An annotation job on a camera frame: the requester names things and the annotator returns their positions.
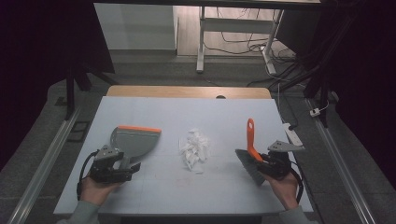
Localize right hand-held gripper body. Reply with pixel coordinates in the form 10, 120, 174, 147
261, 139, 306, 181

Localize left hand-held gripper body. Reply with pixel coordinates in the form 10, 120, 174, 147
89, 144, 134, 185

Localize grey brush with orange handle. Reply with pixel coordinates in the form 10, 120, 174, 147
234, 118, 266, 188

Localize grey dustpan with orange edge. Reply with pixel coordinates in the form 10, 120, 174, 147
109, 124, 163, 171

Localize pile of white paper scraps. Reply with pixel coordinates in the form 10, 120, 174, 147
178, 127, 212, 175

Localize person's left hand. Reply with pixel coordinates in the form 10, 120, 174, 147
79, 175, 123, 207

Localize person's right hand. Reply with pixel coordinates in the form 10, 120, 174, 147
261, 172, 301, 211

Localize white power strip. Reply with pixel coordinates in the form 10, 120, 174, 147
282, 122, 304, 147

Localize black floor plate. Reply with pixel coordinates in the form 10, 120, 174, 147
66, 119, 92, 144

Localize black metal stand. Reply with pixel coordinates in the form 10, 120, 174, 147
63, 59, 120, 121
274, 12, 359, 129

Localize wooden table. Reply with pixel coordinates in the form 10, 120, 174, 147
106, 85, 273, 100

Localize white cabinet panel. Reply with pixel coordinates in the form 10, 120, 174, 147
93, 3, 179, 51

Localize left hand-held gripper black cable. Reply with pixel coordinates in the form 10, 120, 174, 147
76, 150, 98, 202

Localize hand-held gripper black cable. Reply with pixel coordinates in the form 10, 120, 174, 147
76, 150, 98, 202
290, 160, 305, 204

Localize right hand-held gripper black cable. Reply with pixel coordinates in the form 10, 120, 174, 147
290, 160, 305, 204

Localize aluminium rail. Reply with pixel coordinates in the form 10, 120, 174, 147
7, 105, 82, 224
305, 98, 378, 224

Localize black floor cables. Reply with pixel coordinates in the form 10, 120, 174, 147
204, 7, 307, 90

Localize white desk frame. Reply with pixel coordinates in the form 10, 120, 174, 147
195, 6, 285, 76

